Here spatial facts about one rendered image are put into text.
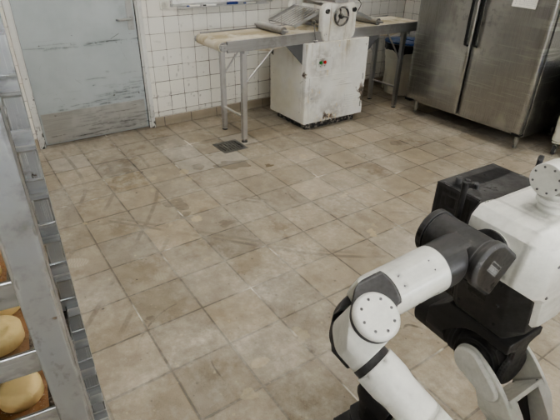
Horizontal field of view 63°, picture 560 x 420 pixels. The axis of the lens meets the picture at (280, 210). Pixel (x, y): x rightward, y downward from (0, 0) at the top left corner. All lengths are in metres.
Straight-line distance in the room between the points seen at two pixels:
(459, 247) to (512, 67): 3.99
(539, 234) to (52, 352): 0.83
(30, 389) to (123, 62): 4.27
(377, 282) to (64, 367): 0.47
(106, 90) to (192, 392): 3.28
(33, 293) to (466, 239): 0.71
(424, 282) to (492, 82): 4.18
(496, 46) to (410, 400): 4.33
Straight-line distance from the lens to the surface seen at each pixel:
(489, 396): 1.29
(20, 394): 0.65
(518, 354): 1.29
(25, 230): 0.43
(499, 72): 4.87
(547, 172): 1.01
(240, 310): 2.51
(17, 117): 0.87
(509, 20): 4.81
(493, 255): 0.91
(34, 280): 0.46
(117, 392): 2.25
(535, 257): 1.00
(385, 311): 0.75
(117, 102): 4.83
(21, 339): 0.60
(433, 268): 0.84
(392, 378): 0.75
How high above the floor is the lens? 1.70
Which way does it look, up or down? 31 degrees down
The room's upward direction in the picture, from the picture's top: 1 degrees clockwise
